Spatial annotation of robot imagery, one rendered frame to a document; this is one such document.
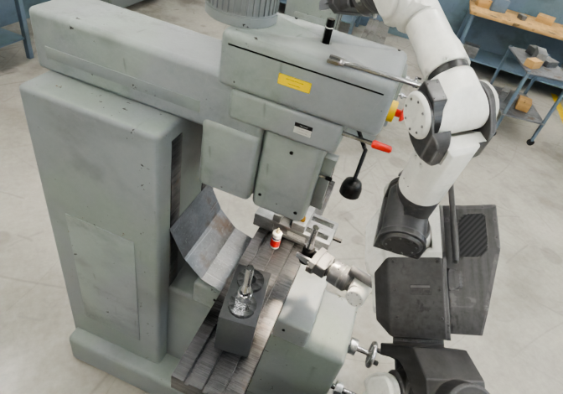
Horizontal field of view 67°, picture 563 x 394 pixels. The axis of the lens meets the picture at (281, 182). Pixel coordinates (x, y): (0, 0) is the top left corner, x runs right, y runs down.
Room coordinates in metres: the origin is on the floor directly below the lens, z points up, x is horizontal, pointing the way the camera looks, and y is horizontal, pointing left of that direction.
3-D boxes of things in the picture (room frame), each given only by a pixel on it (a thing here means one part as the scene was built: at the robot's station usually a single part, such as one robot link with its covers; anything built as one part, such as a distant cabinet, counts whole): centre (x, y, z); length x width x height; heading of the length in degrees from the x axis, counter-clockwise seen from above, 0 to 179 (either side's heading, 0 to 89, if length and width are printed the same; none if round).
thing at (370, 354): (1.03, -0.52, 0.65); 0.16 x 0.12 x 0.12; 79
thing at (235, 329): (0.83, 0.03, 1.05); 0.22 x 0.12 x 0.20; 177
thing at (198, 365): (1.19, -0.04, 0.91); 1.24 x 0.23 x 0.08; 169
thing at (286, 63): (1.13, -0.01, 1.81); 0.47 x 0.26 x 0.16; 79
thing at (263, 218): (1.36, -0.10, 1.01); 0.35 x 0.15 x 0.11; 76
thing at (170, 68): (1.23, 0.46, 1.66); 0.80 x 0.23 x 0.20; 79
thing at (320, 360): (1.12, -0.05, 0.45); 0.81 x 0.32 x 0.60; 79
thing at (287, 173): (1.13, -0.02, 1.47); 0.21 x 0.19 x 0.32; 169
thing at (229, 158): (1.17, 0.16, 1.47); 0.24 x 0.19 x 0.26; 169
